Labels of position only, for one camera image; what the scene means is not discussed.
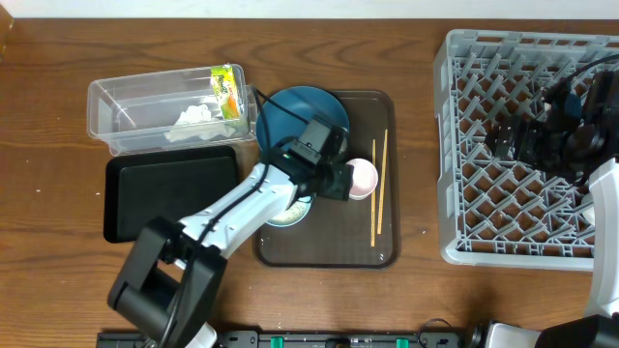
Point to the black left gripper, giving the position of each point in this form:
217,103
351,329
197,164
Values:
343,188

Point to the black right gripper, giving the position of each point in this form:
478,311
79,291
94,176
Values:
531,129

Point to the white cup pink inside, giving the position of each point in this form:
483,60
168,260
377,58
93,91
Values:
364,180

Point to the light blue bowl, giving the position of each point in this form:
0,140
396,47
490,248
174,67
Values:
296,212

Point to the white tissue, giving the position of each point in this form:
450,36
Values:
198,121

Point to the yellow snack wrapper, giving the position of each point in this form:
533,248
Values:
225,88

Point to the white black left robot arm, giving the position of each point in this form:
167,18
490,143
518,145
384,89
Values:
170,280

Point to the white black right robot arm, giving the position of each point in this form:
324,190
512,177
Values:
590,149

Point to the grey dishwasher rack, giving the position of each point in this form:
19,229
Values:
503,213

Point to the clear plastic waste bin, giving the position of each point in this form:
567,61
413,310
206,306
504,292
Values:
132,113

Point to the right wooden chopstick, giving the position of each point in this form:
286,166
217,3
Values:
382,182

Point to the brown serving tray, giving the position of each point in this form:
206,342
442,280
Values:
336,234

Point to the dark blue plate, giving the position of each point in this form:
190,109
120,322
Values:
284,116

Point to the black rectangular tray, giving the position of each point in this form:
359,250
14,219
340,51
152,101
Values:
171,185

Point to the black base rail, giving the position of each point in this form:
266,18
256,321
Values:
436,333

